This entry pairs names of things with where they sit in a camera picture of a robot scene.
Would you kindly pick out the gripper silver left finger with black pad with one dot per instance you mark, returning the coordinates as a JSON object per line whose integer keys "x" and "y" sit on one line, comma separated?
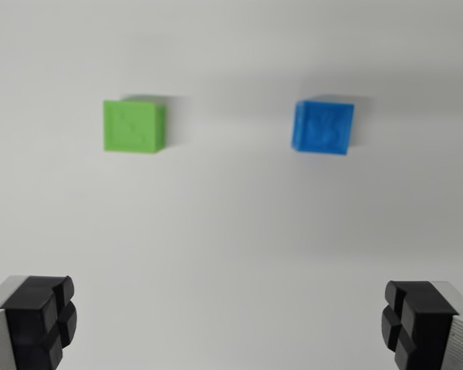
{"x": 27, "y": 327}

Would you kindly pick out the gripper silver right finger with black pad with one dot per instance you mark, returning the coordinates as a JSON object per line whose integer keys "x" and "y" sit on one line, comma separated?
{"x": 428, "y": 327}

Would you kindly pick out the blue soft toy cube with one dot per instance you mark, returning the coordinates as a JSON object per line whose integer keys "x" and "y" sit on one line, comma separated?
{"x": 322, "y": 126}

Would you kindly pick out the green soft toy cube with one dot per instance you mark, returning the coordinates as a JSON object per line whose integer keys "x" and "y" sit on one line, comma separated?
{"x": 133, "y": 126}

